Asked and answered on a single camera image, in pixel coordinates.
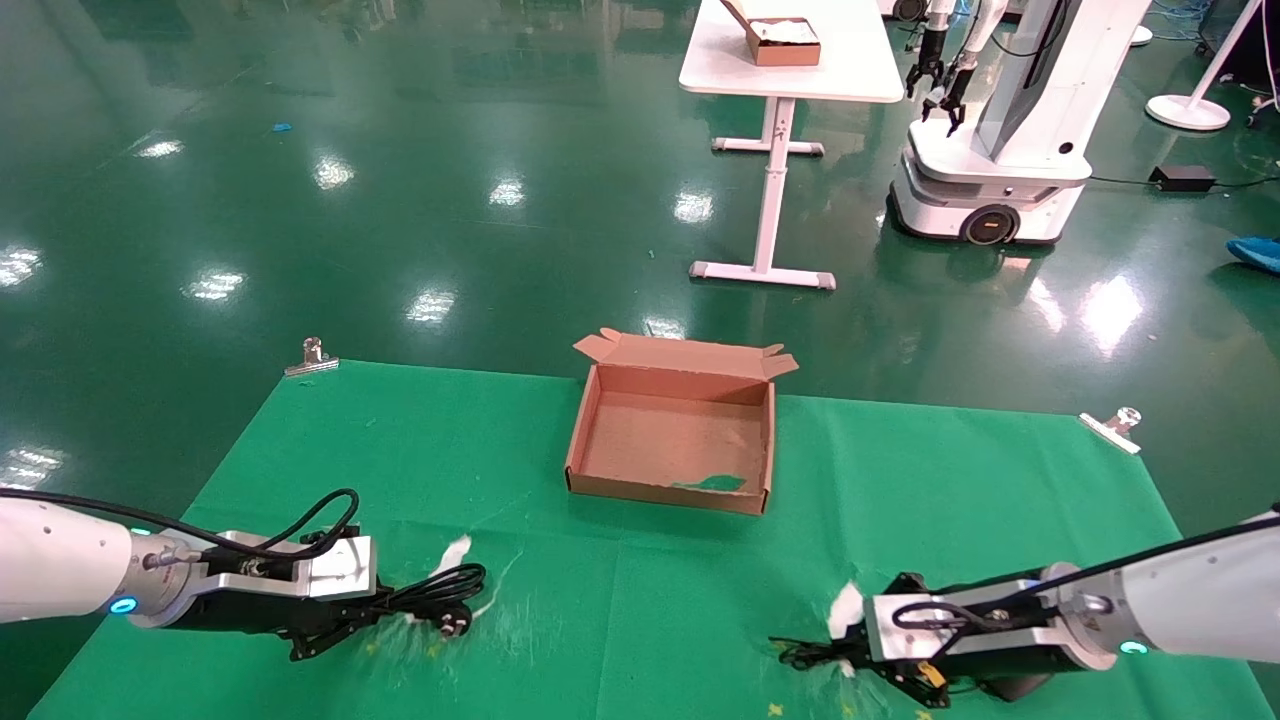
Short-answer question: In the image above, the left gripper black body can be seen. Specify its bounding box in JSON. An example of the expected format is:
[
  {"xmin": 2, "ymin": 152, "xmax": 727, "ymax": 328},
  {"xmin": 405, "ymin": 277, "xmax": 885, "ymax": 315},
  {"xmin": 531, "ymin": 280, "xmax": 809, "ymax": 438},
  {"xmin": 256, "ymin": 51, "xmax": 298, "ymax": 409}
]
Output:
[{"xmin": 163, "ymin": 592, "xmax": 333, "ymax": 635}]

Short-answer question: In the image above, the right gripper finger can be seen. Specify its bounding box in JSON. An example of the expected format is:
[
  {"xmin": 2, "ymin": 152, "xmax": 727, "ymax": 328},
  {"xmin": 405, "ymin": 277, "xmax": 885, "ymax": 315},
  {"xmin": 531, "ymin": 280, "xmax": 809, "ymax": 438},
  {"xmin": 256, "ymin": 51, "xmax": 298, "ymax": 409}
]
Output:
[
  {"xmin": 868, "ymin": 658, "xmax": 963, "ymax": 713},
  {"xmin": 883, "ymin": 570, "xmax": 1038, "ymax": 601}
]

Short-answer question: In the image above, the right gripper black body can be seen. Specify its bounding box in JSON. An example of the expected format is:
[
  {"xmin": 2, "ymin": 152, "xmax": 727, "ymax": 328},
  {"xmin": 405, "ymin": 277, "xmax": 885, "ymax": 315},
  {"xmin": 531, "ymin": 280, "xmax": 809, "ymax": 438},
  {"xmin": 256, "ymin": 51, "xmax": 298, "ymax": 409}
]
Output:
[{"xmin": 958, "ymin": 648, "xmax": 1079, "ymax": 703}]

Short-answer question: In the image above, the thin black cable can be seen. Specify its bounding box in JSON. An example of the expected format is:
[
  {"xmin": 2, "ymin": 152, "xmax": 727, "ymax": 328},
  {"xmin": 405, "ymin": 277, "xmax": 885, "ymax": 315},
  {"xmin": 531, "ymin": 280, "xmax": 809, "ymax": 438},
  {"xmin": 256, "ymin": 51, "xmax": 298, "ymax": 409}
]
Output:
[{"xmin": 767, "ymin": 634, "xmax": 883, "ymax": 674}]

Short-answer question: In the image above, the black power cable with plug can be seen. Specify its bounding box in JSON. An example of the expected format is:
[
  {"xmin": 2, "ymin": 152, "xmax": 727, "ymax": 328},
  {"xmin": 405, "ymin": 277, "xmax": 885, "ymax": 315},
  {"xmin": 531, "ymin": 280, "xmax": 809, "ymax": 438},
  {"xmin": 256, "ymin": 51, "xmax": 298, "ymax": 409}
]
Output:
[{"xmin": 374, "ymin": 562, "xmax": 489, "ymax": 639}]

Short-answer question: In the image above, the open brown cardboard box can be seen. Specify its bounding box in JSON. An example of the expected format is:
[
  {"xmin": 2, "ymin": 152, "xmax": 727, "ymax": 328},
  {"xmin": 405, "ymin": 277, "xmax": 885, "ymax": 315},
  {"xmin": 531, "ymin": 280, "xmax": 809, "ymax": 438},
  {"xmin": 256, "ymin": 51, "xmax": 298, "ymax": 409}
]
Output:
[{"xmin": 565, "ymin": 328, "xmax": 801, "ymax": 517}]

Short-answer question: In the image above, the cardboard box with white contents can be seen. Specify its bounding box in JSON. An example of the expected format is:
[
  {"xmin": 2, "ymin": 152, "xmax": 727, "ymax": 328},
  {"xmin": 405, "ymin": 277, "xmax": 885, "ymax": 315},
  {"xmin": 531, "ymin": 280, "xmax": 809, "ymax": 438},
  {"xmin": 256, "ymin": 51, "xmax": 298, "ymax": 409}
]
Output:
[{"xmin": 719, "ymin": 0, "xmax": 823, "ymax": 69}]

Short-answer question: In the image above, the silver binder clip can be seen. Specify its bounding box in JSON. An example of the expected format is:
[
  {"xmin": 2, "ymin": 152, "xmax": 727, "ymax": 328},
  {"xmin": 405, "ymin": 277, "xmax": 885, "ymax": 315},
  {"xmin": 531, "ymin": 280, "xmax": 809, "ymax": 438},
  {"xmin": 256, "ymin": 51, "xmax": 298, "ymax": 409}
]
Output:
[
  {"xmin": 284, "ymin": 337, "xmax": 340, "ymax": 378},
  {"xmin": 1077, "ymin": 406, "xmax": 1144, "ymax": 457}
]

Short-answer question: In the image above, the green table mat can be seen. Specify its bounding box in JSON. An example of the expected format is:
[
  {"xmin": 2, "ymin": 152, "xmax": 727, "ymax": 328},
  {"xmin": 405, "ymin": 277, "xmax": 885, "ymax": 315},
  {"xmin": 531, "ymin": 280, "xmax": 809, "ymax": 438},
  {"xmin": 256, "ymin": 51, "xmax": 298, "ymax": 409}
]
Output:
[{"xmin": 25, "ymin": 360, "xmax": 1251, "ymax": 720}]

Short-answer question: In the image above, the blue cloth object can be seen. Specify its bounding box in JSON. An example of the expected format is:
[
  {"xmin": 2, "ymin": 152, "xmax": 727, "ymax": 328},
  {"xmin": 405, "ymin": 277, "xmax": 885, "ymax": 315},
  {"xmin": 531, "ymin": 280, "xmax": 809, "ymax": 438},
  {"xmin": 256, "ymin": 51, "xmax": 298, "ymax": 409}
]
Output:
[{"xmin": 1226, "ymin": 236, "xmax": 1280, "ymax": 277}]

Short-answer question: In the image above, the white background wheeled robot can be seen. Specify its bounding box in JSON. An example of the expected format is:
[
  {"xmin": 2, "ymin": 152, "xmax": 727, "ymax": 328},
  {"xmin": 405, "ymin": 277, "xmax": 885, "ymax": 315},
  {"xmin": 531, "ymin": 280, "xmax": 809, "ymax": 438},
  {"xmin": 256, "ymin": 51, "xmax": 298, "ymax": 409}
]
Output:
[{"xmin": 887, "ymin": 0, "xmax": 1153, "ymax": 247}]

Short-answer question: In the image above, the black power adapter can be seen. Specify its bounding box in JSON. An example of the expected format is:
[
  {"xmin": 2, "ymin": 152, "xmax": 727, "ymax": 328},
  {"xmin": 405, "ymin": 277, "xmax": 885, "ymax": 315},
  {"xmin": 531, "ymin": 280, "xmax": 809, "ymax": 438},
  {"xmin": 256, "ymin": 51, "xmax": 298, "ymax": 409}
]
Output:
[{"xmin": 1147, "ymin": 164, "xmax": 1218, "ymax": 195}]

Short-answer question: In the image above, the white background table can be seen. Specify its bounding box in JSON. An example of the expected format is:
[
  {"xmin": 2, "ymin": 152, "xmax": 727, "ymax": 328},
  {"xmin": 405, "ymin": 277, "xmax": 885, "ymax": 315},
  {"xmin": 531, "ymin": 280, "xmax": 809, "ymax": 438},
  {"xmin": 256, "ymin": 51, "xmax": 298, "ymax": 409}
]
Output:
[{"xmin": 678, "ymin": 0, "xmax": 907, "ymax": 292}]

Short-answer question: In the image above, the white round-base stand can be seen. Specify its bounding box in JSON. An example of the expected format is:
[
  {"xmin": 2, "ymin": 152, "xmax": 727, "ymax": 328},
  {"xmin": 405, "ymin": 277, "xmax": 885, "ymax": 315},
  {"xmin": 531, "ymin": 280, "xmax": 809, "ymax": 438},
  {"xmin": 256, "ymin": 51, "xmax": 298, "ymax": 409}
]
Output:
[{"xmin": 1144, "ymin": 0, "xmax": 1267, "ymax": 133}]

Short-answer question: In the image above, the left wrist grey camera box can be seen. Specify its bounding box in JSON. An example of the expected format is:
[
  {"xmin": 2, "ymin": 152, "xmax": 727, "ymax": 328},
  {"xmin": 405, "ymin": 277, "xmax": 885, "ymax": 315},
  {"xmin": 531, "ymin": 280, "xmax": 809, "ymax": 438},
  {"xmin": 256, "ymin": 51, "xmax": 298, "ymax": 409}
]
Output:
[{"xmin": 198, "ymin": 531, "xmax": 379, "ymax": 603}]

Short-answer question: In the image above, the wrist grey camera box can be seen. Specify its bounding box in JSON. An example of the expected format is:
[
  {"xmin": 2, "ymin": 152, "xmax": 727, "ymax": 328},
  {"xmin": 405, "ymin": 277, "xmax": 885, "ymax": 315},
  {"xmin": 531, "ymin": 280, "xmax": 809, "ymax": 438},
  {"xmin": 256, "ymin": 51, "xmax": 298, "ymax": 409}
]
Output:
[
  {"xmin": 198, "ymin": 531, "xmax": 379, "ymax": 603},
  {"xmin": 863, "ymin": 590, "xmax": 1063, "ymax": 663}
]

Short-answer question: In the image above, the right wrist grey camera box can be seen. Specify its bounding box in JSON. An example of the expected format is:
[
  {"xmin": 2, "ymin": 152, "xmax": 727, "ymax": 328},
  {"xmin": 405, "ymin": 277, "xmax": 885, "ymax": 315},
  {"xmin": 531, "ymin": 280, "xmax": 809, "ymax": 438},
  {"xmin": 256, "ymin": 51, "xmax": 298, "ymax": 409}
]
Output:
[{"xmin": 863, "ymin": 590, "xmax": 1063, "ymax": 663}]

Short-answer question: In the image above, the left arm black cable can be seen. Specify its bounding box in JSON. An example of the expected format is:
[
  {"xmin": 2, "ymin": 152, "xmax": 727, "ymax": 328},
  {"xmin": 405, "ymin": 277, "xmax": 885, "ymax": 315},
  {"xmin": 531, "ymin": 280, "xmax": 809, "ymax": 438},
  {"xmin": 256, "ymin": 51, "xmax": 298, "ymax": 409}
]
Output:
[{"xmin": 0, "ymin": 486, "xmax": 362, "ymax": 561}]

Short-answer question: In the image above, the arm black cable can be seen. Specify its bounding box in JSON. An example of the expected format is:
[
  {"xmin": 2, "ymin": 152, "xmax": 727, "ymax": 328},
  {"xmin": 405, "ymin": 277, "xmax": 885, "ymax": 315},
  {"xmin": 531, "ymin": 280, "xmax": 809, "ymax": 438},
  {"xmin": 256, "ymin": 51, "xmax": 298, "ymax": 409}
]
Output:
[
  {"xmin": 890, "ymin": 514, "xmax": 1280, "ymax": 633},
  {"xmin": 0, "ymin": 486, "xmax": 362, "ymax": 561}
]

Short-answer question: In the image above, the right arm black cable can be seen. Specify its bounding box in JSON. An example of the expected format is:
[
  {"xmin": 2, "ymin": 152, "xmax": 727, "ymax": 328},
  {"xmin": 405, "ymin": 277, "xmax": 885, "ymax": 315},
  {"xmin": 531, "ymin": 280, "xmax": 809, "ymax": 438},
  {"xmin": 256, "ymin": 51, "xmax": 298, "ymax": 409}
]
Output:
[{"xmin": 890, "ymin": 514, "xmax": 1280, "ymax": 633}]

